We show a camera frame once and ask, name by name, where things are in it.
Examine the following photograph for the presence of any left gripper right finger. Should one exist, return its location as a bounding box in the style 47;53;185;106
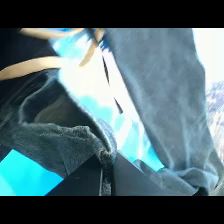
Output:
110;151;195;197

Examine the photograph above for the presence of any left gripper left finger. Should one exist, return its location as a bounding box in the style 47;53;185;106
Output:
45;155;104;197

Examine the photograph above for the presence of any black garment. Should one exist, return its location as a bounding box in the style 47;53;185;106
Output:
0;28;222;197

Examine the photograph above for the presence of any brown clothes hanger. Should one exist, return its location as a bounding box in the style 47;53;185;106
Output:
0;28;106;81

